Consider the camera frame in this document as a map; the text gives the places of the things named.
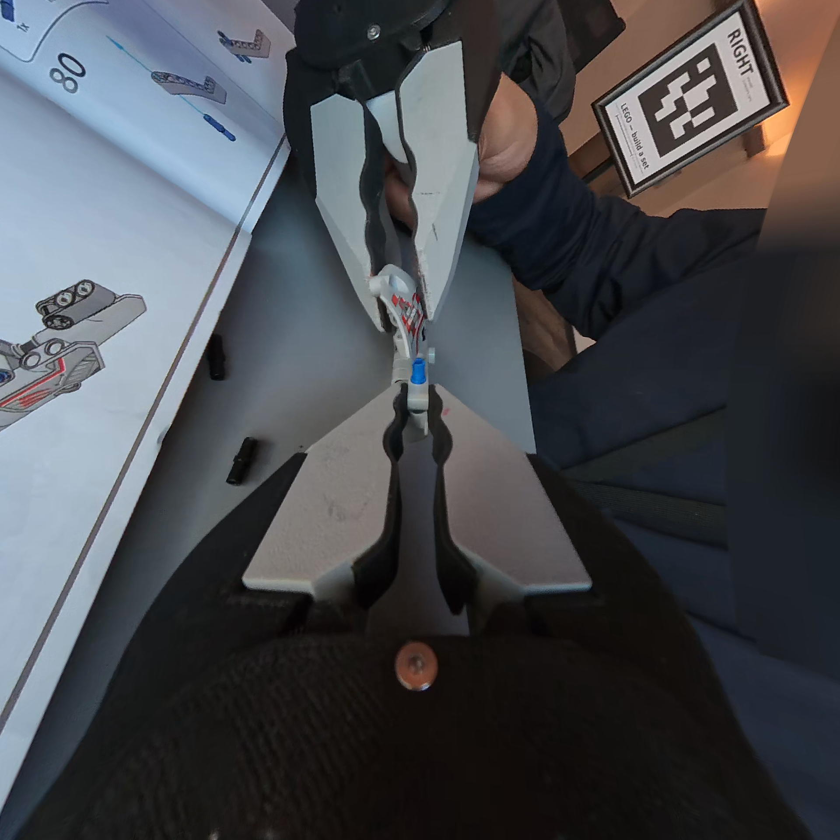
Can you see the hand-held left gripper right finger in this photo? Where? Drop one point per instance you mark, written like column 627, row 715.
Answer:
column 512, row 518

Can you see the black framed tag sign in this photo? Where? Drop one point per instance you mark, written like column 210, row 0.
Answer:
column 689, row 98

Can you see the person's dark clothing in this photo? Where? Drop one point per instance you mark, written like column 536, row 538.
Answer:
column 623, row 407

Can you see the lego instruction booklet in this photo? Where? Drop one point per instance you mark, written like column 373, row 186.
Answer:
column 98, row 229

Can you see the black lego pin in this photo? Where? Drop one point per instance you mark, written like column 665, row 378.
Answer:
column 216, row 358
column 241, row 459

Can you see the person's right hand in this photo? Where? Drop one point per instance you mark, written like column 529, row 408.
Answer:
column 508, row 138

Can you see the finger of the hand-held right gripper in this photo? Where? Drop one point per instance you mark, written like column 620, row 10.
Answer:
column 436, row 164
column 338, row 177

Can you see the white red printed lego assembly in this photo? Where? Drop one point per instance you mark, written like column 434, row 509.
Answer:
column 407, row 315

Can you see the person's right forearm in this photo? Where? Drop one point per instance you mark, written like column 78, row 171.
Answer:
column 590, row 249

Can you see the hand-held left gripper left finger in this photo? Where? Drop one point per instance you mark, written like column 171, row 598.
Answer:
column 308, row 518

